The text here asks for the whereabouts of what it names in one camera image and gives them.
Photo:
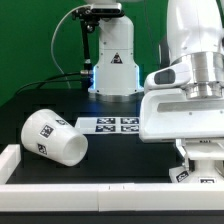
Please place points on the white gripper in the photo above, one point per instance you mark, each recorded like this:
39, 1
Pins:
168, 115

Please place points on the white lamp base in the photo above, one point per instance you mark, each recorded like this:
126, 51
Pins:
205, 164

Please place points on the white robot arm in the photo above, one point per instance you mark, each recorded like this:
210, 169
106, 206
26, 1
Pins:
194, 35

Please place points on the white lamp shade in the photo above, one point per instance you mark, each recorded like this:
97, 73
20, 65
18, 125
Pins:
47, 134

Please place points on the white marker sheet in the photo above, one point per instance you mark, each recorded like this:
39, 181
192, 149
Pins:
108, 125

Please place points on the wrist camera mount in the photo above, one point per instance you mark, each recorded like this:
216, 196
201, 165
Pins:
176, 75

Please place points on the white front fence rail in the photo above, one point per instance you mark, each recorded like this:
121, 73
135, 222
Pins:
111, 197

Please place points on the white fence rail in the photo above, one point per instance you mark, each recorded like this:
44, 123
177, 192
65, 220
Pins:
9, 160
111, 197

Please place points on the black camera on stand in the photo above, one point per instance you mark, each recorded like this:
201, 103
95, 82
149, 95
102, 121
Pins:
90, 17

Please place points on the white left fence rail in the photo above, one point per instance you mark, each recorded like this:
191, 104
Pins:
9, 160

